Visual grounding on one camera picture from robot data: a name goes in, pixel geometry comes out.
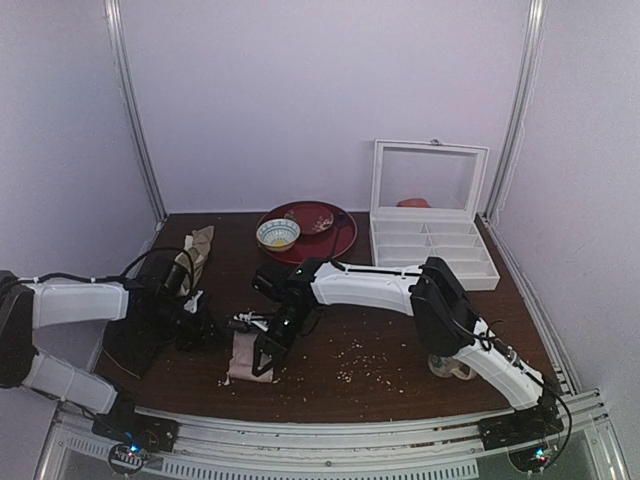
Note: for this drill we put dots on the beige crumpled cloth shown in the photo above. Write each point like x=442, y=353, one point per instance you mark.
x=197, y=245

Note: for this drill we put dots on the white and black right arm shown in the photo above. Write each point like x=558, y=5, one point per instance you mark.
x=446, y=323

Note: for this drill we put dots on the purple spoon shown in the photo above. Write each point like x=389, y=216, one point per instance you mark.
x=340, y=221

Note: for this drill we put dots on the beige mug with blue design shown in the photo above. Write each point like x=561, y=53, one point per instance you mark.
x=448, y=367

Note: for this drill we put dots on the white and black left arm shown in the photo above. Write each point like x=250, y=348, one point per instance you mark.
x=29, y=304

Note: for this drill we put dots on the pink and cream underwear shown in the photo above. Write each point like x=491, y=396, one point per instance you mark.
x=241, y=362

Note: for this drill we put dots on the left aluminium frame post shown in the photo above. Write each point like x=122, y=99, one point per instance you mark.
x=115, y=26

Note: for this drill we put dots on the aluminium front rail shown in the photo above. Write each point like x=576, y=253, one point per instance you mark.
x=438, y=448

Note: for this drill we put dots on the black striped garment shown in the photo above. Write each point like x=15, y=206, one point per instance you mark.
x=131, y=345

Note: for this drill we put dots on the red round lacquer tray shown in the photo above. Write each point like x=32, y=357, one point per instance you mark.
x=313, y=244

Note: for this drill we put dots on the yellow and blue patterned bowl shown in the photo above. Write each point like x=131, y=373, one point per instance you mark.
x=278, y=235

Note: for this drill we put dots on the red object behind box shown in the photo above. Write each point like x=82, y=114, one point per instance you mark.
x=413, y=203

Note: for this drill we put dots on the white compartment box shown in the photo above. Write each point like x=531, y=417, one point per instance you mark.
x=450, y=177

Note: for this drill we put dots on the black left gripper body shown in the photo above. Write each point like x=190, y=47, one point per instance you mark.
x=185, y=325

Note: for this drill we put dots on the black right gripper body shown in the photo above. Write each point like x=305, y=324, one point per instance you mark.
x=279, y=337

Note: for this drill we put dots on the right aluminium frame post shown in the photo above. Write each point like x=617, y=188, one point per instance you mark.
x=515, y=128

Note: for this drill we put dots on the small red floral dish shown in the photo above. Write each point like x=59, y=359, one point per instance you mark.
x=311, y=219

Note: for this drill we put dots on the aluminium frame post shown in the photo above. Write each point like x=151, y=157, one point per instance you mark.
x=515, y=128
x=115, y=26

